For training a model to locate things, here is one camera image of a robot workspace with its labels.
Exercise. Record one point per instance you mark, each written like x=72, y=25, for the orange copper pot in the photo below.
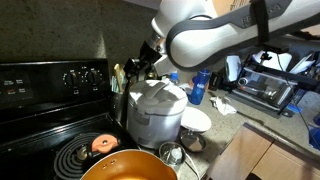
x=133, y=166

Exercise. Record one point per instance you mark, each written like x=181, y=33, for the clear bottle blue cap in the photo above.
x=174, y=78

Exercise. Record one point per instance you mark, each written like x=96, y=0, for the wooden wall cabinets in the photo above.
x=226, y=6

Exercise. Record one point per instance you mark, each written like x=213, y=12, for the small metal cup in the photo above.
x=171, y=154

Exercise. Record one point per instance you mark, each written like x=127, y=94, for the wooden spatula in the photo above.
x=119, y=75

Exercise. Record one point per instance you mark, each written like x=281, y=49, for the white rice cooker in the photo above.
x=155, y=113

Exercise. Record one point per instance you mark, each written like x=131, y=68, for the white kettle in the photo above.
x=233, y=68

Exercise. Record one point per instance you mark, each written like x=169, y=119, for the teal utensils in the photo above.
x=114, y=85

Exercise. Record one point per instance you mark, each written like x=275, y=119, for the black mug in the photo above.
x=216, y=81

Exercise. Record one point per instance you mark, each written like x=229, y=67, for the metal cutlery holder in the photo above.
x=119, y=106

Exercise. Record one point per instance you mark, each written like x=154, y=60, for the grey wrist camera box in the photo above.
x=161, y=66

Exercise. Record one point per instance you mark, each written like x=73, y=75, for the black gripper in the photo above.
x=149, y=54

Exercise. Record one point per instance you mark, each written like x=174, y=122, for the orange lid knob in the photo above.
x=105, y=144

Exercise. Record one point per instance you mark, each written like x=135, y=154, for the black burner coil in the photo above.
x=68, y=160

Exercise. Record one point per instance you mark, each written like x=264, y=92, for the wooden base cabinets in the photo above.
x=266, y=156

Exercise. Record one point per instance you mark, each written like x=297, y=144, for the blue water bottle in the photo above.
x=199, y=88

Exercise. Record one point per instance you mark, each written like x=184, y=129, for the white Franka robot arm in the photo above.
x=216, y=36

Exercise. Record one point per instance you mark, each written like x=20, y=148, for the black electric stove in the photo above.
x=43, y=110

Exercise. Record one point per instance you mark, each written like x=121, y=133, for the round steel lid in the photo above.
x=192, y=141

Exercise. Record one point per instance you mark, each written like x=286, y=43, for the white crumpled cloth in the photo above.
x=223, y=106

